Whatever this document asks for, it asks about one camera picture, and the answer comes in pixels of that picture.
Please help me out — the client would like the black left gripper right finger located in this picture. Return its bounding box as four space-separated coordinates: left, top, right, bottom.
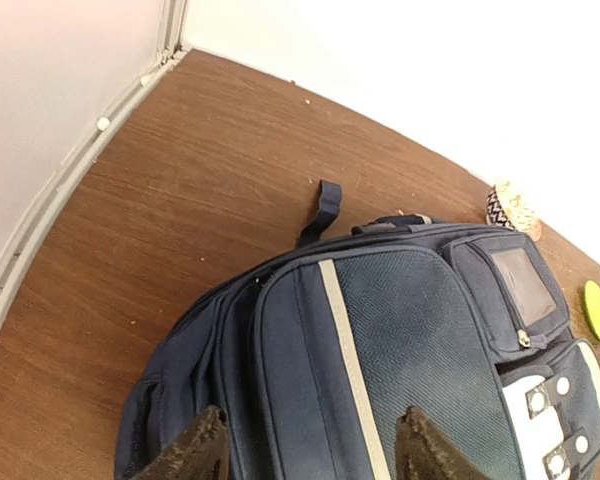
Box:
394 406 487 480

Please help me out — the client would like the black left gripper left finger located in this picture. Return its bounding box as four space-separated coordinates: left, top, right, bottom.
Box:
131 406 230 480

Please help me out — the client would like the navy blue student backpack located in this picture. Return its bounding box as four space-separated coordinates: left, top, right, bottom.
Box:
114 182 600 479

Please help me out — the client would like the green plate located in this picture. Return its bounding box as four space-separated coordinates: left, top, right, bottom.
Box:
584 280 600 341

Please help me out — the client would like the red blue patterned bowl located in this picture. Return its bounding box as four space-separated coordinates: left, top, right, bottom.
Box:
485 180 542 242

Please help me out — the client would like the left aluminium frame post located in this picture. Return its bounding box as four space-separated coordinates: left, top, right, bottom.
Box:
157 0 188 63

